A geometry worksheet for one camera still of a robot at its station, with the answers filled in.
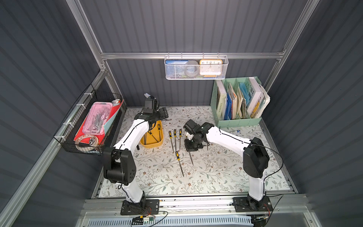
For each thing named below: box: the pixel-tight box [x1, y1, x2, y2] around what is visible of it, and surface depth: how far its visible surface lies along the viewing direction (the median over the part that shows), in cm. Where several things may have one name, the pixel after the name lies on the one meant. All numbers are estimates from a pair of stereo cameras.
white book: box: [246, 76, 265, 119], surface depth 101 cm
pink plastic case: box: [82, 101, 113, 136], surface depth 74 cm
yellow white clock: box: [199, 59, 224, 78], surface depth 90 cm
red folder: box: [73, 99, 125, 147], surface depth 74 cm
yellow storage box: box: [139, 120, 164, 149], surface depth 104 cm
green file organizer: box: [210, 76, 262, 128], surface depth 101 cm
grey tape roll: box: [184, 60, 200, 78], surface depth 89 cm
